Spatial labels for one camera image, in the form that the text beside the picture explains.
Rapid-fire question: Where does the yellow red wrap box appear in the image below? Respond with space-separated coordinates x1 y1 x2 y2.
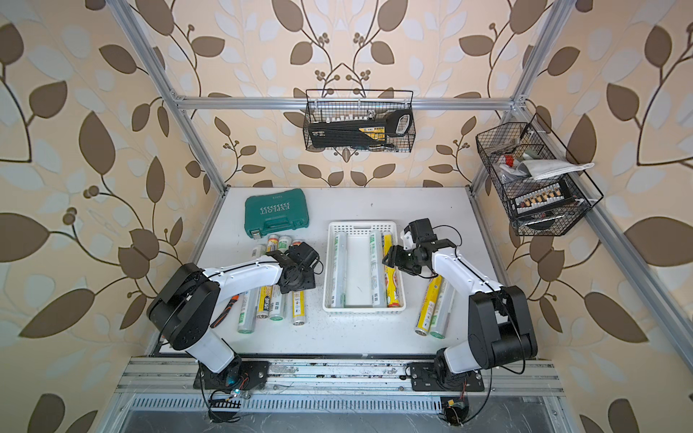
384 233 402 308

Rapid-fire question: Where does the yellow wrap roll group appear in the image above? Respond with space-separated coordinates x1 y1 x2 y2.
292 292 306 327
414 276 443 337

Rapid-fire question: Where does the white green roll group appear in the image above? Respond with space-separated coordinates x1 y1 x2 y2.
369 230 386 309

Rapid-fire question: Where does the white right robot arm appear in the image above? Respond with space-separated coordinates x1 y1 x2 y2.
383 218 539 375

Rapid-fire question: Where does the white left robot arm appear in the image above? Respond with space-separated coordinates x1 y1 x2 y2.
147 243 319 375

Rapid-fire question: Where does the white perforated plastic basket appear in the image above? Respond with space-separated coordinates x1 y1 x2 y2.
322 220 407 316

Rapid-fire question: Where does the white barcode wrap roll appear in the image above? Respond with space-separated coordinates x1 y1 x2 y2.
236 242 267 335

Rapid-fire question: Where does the black yellow tool in basket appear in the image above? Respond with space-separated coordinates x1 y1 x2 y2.
303 108 416 153

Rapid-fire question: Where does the green white roll far right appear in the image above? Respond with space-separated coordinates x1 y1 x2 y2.
430 280 456 339

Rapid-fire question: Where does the green plastic tool case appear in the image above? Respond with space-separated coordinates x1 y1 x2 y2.
244 189 310 239

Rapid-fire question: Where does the socket bit set tray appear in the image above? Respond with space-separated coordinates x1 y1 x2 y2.
513 181 573 215

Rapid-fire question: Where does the white folded paper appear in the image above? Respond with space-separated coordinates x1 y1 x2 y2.
518 159 595 180

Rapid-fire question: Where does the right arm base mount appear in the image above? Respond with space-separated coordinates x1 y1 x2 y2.
405 358 485 393

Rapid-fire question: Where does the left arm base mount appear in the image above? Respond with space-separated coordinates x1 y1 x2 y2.
193 357 270 391

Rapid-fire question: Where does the black wire basket back wall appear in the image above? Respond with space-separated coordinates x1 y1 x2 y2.
302 88 416 153

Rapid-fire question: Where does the black wire basket wall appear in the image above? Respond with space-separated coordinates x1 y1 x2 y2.
302 88 416 153
476 114 604 236

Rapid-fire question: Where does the black wire basket right wall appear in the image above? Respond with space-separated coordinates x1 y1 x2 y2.
476 114 604 236

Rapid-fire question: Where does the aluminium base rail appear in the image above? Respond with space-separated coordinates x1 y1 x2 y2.
115 357 565 414

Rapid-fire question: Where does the horizontal aluminium frame bar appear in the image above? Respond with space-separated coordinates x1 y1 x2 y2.
175 96 515 112

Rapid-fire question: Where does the right aluminium frame post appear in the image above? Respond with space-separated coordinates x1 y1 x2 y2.
467 0 578 196

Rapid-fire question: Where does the aluminium frame post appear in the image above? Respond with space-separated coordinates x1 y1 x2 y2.
467 0 578 196
106 0 227 196

